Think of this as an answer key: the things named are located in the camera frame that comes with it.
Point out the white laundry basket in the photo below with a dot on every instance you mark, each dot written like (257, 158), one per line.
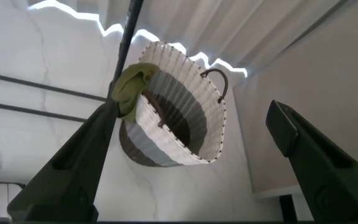
(194, 93)

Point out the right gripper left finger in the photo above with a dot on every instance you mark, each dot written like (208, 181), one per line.
(70, 174)

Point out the green garment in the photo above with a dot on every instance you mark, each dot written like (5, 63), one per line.
(132, 87)

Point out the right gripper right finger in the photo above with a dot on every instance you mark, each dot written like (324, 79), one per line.
(331, 174)

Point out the white curtain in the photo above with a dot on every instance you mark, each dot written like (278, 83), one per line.
(235, 28)

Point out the black clothes rack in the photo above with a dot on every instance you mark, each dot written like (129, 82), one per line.
(128, 34)

